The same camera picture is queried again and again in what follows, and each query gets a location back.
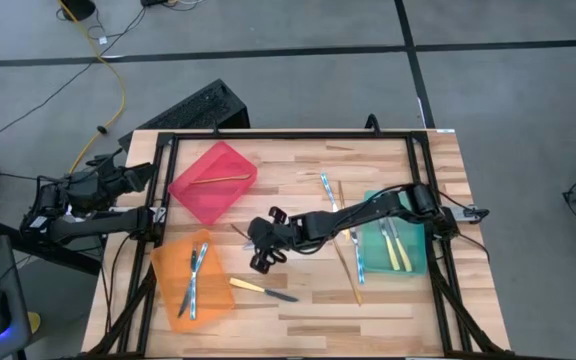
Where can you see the yellow disc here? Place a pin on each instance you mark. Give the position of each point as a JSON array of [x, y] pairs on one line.
[[34, 322]]

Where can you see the blue-patterned table knife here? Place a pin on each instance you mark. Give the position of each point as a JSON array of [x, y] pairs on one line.
[[329, 192], [194, 300], [185, 300]]

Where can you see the teal translucent plastic bin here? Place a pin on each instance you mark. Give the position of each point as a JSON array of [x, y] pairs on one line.
[[418, 250]]

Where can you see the gold cutlery piece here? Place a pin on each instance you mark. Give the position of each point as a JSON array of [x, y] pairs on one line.
[[350, 280], [342, 192]]

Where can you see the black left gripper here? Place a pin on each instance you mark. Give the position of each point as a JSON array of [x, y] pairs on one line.
[[110, 180]]

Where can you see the gold table knife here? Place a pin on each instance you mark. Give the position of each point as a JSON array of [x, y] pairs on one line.
[[240, 232]]

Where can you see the gold curved utensil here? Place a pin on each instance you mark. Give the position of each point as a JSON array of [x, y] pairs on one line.
[[218, 179]]

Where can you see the blue-patterned fork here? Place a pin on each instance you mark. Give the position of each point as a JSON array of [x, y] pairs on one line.
[[359, 260]]

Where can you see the black aluminium table frame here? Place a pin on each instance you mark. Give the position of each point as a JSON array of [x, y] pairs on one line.
[[293, 135]]

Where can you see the orange translucent plastic bin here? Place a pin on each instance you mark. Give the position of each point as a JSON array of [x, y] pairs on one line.
[[168, 280]]

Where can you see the black perforated metal case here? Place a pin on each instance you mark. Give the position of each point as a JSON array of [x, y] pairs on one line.
[[198, 110]]

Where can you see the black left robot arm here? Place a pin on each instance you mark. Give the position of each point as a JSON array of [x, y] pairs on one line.
[[98, 222]]

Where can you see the silver arm base bracket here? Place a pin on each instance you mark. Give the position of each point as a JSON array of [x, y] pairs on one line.
[[468, 213]]

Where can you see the black floor device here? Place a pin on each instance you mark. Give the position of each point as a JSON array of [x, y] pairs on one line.
[[153, 2]]

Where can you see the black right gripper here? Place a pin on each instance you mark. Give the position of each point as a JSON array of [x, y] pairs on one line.
[[270, 237]]

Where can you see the black arched frame hook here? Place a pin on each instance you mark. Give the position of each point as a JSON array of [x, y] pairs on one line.
[[215, 129], [372, 117]]

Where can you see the black round floor object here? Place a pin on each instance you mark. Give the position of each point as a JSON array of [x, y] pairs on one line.
[[78, 7]]

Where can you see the red translucent plastic bin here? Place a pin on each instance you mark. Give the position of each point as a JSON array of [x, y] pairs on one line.
[[218, 200]]

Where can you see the white label strip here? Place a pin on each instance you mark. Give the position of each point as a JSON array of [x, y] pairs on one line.
[[445, 130]]

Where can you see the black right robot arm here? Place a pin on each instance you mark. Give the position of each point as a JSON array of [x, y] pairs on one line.
[[368, 205]]

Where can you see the black base beam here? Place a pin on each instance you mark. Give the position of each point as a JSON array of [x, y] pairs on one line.
[[43, 255]]

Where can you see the grey desk surface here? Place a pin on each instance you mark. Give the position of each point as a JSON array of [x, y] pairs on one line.
[[13, 270]]

